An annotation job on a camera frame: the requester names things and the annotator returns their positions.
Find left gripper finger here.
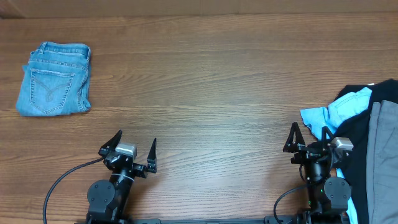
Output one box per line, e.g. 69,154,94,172
147,138,157,173
98,130,123,157

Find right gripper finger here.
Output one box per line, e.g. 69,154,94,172
283,122,306,152
321,126,334,148

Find grey shorts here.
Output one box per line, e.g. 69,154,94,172
366,100,397,224

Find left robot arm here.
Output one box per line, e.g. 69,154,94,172
85,131,157,223

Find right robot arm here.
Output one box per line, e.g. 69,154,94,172
273,122,354,224

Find light blue shirt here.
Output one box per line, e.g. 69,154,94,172
300,85,372,223

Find black garment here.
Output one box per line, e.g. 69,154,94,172
335,79,397,223

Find folded blue jeans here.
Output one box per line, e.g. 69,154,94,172
16,42,91,116

